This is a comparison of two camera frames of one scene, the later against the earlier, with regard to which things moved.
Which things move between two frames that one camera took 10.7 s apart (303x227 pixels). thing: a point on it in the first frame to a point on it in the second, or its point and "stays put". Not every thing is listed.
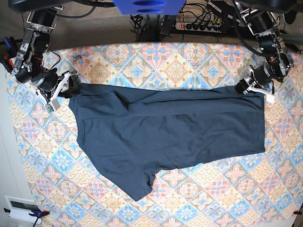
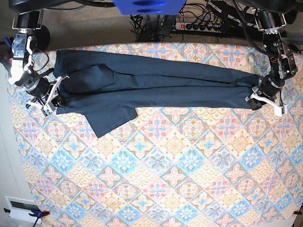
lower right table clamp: [297, 212] stays put
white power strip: [198, 27] stays put
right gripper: [262, 75] to [267, 89]
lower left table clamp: [37, 213] stays put
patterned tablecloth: [262, 189] stays put
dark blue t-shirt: [134, 132] to [108, 87]
